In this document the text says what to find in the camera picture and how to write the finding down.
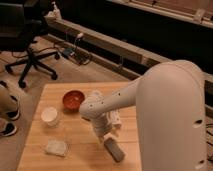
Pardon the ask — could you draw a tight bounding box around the person's shoe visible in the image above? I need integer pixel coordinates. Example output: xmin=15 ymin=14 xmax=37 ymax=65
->
xmin=0 ymin=118 xmax=17 ymax=137
xmin=0 ymin=81 xmax=20 ymax=121

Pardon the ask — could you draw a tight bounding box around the grey rectangular eraser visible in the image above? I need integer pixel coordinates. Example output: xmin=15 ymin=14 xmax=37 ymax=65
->
xmin=104 ymin=138 xmax=125 ymax=162

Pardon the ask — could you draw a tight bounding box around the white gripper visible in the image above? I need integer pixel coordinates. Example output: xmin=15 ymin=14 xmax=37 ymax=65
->
xmin=91 ymin=115 xmax=114 ymax=143

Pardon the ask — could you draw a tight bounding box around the grey sponge block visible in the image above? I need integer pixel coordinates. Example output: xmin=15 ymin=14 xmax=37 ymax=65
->
xmin=45 ymin=139 xmax=68 ymax=157

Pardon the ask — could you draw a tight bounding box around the red bowl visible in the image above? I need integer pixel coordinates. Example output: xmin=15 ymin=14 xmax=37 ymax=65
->
xmin=62 ymin=90 xmax=85 ymax=112

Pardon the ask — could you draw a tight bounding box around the blue power strip with cables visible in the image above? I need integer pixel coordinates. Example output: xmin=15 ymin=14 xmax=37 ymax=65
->
xmin=61 ymin=48 xmax=75 ymax=59

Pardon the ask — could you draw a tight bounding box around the person's shoe lower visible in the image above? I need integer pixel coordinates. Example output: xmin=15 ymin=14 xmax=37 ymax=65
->
xmin=0 ymin=118 xmax=17 ymax=137

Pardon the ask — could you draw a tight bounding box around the white tube of cream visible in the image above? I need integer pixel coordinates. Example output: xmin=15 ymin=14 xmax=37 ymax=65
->
xmin=110 ymin=110 xmax=122 ymax=129

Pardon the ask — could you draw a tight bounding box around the person's shoe upper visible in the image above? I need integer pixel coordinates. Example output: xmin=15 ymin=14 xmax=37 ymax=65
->
xmin=0 ymin=81 xmax=20 ymax=121

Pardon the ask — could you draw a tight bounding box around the white spray bottle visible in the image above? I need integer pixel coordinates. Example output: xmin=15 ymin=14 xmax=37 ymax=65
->
xmin=46 ymin=2 xmax=62 ymax=20

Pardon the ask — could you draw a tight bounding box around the black office chair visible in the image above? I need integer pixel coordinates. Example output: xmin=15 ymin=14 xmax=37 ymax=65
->
xmin=0 ymin=0 xmax=60 ymax=88

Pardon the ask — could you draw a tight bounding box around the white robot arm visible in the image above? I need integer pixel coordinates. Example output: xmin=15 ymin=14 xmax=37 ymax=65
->
xmin=80 ymin=60 xmax=207 ymax=171

